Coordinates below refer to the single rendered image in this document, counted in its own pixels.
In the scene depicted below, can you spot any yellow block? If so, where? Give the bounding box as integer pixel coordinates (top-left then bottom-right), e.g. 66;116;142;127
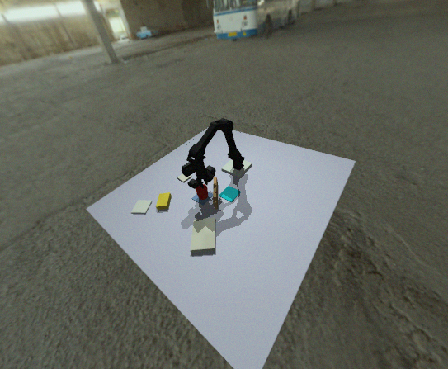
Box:
156;192;171;210

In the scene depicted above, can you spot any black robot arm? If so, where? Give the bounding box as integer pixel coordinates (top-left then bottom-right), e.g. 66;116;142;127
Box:
182;118;244;182

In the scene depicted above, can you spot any tan wooden block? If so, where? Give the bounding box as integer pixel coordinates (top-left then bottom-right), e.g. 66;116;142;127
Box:
213;177;218;209

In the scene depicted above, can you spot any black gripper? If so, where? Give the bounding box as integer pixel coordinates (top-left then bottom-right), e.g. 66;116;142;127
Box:
188;165;216;189

